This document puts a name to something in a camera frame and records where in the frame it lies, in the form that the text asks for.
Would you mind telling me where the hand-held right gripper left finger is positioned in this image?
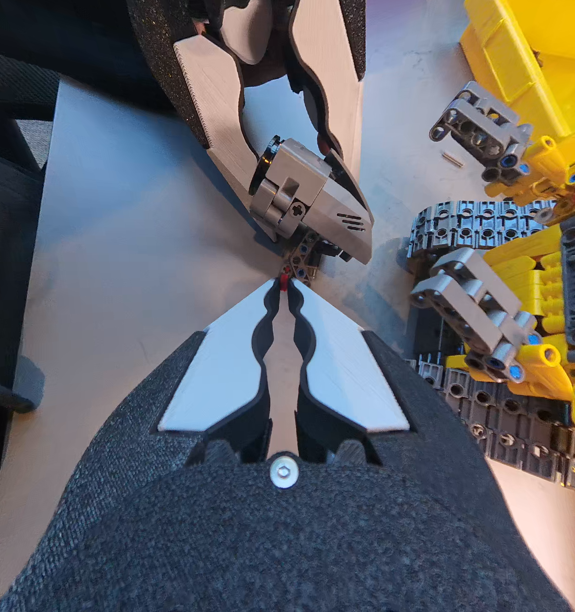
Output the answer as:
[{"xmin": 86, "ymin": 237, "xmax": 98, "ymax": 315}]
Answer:
[{"xmin": 159, "ymin": 280, "xmax": 281, "ymax": 434}]

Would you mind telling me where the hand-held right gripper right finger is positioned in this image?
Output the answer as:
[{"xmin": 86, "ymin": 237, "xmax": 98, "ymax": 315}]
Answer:
[{"xmin": 291, "ymin": 280, "xmax": 411, "ymax": 434}]

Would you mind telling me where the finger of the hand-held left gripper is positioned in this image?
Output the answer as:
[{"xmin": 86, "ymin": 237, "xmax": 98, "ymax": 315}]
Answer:
[
  {"xmin": 173, "ymin": 32, "xmax": 280, "ymax": 242},
  {"xmin": 286, "ymin": 0, "xmax": 366, "ymax": 197}
]

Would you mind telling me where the grey toy robot head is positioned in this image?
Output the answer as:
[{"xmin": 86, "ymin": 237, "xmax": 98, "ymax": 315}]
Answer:
[{"xmin": 248, "ymin": 136, "xmax": 374, "ymax": 286}]

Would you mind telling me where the yellow tracked toy robot body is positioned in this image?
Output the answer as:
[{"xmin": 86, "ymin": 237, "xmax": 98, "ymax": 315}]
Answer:
[{"xmin": 405, "ymin": 80, "xmax": 575, "ymax": 495}]

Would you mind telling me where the yellow plastic bin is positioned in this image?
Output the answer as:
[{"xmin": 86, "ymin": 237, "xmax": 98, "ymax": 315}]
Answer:
[{"xmin": 458, "ymin": 0, "xmax": 575, "ymax": 146}]

